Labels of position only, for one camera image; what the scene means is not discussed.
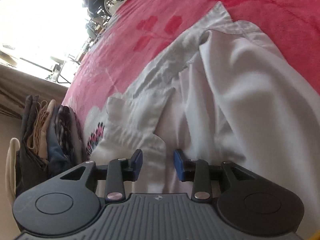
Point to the beige curtain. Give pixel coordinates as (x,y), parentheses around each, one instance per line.
(16,86)

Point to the white shirt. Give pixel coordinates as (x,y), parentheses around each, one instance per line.
(222,91)

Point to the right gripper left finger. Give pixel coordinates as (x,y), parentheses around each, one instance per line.
(121,170)

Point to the wheelchair with clothes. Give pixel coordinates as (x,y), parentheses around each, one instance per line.
(99,12)

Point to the red floral blanket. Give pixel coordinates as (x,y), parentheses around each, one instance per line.
(141,29)

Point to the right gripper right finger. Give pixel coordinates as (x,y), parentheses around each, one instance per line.
(196,171)

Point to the dark folded clothes stack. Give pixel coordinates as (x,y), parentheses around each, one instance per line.
(50,143)

